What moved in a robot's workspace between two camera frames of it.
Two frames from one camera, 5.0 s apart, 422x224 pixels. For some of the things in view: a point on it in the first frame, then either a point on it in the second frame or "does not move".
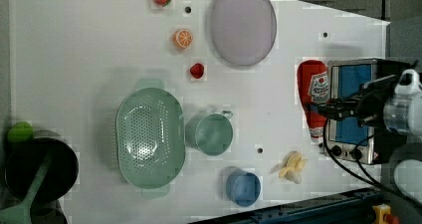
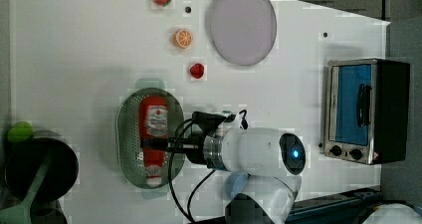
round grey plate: (243, 25) does not move
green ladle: (20, 213) does not move
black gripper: (369, 102) to (192, 145)
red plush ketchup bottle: (313, 79) to (153, 118)
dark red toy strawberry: (197, 70) does not move
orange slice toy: (182, 38) does not move
